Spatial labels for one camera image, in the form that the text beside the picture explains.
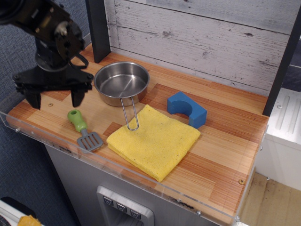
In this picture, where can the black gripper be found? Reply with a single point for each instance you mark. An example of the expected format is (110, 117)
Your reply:
(58, 67)

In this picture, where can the green handled grey toy spatula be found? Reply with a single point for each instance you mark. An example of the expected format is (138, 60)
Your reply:
(88, 140)

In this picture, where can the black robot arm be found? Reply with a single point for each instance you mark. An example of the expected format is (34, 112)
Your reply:
(43, 19)

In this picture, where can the clear acrylic table guard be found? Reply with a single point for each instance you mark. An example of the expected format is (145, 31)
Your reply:
(214, 175)

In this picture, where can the grey toy cabinet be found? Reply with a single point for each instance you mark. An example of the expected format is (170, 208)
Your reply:
(80, 177)

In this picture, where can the yellow folded cloth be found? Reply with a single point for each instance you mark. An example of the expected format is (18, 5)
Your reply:
(157, 146)

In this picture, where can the blue arch shaped block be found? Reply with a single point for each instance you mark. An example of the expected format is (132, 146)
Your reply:
(181, 103)

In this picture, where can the silver dispenser button panel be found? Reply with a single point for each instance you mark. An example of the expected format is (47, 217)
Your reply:
(118, 210)

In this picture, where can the white side unit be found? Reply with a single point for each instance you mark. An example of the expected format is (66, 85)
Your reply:
(279, 157)

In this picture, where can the dark right vertical post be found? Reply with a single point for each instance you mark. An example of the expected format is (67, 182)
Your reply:
(284, 64)

